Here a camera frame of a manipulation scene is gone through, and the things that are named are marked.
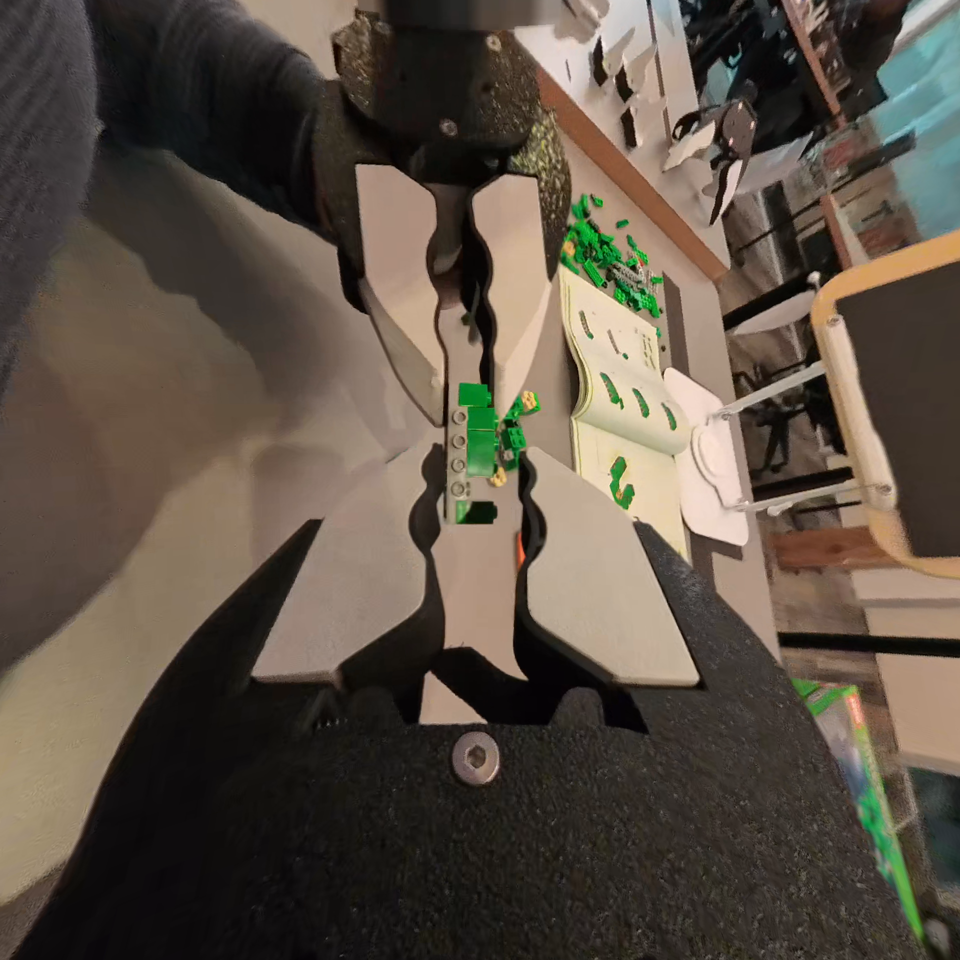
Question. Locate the wood framed black board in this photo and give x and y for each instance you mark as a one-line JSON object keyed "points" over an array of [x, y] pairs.
{"points": [[907, 420]]}

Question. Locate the row of loose gripper plates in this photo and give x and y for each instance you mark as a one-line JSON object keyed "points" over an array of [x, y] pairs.
{"points": [[626, 82]]}

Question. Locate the small green brick cluster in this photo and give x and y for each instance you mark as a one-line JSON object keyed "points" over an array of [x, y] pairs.
{"points": [[516, 435]]}

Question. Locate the person's left forearm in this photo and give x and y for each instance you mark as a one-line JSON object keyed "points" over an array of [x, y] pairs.
{"points": [[165, 90]]}

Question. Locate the orange brick piece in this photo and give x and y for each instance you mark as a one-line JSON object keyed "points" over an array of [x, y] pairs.
{"points": [[520, 551]]}

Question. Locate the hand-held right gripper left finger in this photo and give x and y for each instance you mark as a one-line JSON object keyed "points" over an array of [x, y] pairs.
{"points": [[360, 577]]}

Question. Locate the green cardboard box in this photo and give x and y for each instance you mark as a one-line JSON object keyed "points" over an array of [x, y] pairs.
{"points": [[855, 787]]}

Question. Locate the white desk with wooden edge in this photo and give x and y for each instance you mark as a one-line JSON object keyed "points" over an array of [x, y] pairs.
{"points": [[577, 94]]}

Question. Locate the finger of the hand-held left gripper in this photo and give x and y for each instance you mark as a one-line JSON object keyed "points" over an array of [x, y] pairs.
{"points": [[521, 262], [394, 255]]}

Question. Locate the white stand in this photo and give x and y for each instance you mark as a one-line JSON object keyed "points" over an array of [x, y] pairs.
{"points": [[712, 510]]}

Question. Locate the pile of green bricks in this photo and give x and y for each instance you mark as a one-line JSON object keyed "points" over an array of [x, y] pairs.
{"points": [[600, 251]]}

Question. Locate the grey desk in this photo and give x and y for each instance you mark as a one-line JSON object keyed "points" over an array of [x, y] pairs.
{"points": [[187, 390]]}

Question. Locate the black rod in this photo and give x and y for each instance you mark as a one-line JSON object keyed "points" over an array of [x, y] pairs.
{"points": [[862, 645]]}

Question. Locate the green grey brick assembly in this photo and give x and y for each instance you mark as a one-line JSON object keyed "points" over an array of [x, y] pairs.
{"points": [[480, 442]]}

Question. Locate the spare black white gripper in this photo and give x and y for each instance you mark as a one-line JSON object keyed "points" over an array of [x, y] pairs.
{"points": [[731, 135]]}

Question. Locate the open instruction booklet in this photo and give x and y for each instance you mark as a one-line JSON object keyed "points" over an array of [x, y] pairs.
{"points": [[600, 352]]}

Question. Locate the white cabinet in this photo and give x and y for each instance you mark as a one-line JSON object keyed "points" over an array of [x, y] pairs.
{"points": [[915, 697]]}

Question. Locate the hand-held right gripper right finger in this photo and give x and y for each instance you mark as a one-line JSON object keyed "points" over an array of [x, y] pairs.
{"points": [[600, 592]]}

